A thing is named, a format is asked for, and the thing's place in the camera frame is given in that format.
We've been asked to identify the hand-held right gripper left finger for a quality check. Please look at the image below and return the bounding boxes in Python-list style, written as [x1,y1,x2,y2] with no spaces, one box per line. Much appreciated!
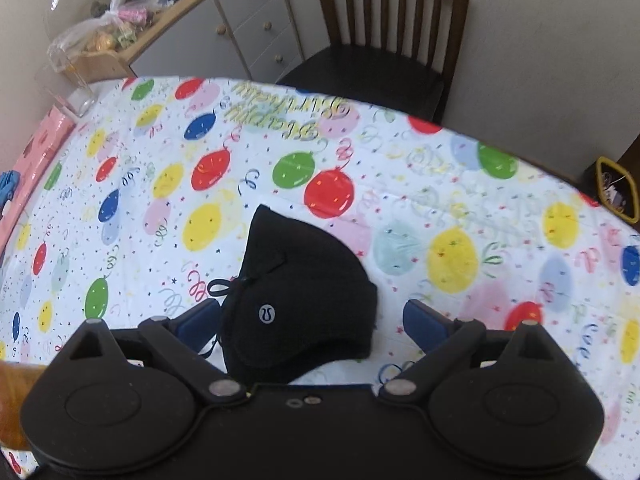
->
[47,299,247,404]

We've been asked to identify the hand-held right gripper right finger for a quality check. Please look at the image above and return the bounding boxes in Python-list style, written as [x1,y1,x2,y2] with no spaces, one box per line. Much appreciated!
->
[378,298,577,404]

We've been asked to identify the black knit hat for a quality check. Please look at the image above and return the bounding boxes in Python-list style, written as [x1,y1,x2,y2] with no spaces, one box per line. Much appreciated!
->
[206,203,380,387]

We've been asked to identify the balloon print tablecloth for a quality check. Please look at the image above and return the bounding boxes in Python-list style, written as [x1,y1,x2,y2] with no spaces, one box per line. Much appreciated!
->
[0,76,640,480]

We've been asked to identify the orange brown object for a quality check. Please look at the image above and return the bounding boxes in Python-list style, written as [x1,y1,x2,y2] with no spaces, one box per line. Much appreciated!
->
[0,359,47,450]

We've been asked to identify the pink box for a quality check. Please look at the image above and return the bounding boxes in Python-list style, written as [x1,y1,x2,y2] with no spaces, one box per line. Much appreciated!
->
[0,109,77,257]

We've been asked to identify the blue plastic object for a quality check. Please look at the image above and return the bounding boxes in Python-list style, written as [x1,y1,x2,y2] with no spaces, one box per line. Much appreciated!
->
[0,170,24,207]

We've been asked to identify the yellow rimmed black object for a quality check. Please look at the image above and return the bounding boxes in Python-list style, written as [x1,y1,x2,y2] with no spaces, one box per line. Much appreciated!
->
[594,156,640,224]

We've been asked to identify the brown wooden chair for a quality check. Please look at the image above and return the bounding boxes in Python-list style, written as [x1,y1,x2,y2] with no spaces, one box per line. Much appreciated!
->
[276,0,474,127]

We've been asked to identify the clear glass pitcher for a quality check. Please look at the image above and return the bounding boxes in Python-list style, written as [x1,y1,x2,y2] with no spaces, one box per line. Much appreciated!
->
[34,6,99,119]

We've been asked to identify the grey wooden cabinet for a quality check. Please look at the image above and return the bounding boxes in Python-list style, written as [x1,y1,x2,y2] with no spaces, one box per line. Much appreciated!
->
[74,0,307,84]

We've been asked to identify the clear plastic bag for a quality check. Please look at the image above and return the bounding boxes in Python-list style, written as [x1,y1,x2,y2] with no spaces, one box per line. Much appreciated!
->
[46,0,168,59]

